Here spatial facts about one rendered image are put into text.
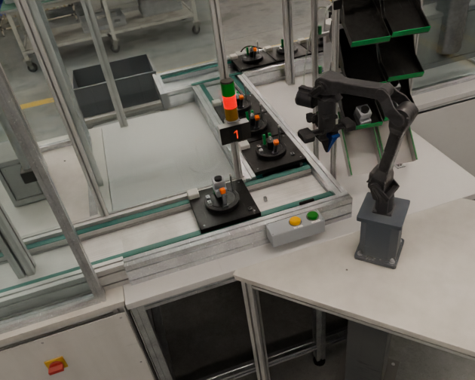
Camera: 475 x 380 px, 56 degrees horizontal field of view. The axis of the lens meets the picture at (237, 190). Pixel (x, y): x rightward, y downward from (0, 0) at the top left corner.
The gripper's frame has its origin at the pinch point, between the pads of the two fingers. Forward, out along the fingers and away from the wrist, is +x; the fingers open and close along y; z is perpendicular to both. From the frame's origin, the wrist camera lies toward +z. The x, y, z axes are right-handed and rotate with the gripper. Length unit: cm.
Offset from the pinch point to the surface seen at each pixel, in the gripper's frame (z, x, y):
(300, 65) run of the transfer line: 137, 32, -49
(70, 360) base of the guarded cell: -4, 62, 107
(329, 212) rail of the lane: 1.9, 33.1, -2.0
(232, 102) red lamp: 29.1, -8.2, 23.6
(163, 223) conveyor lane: 24, 34, 60
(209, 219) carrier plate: 13, 28, 43
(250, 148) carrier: 53, 28, 12
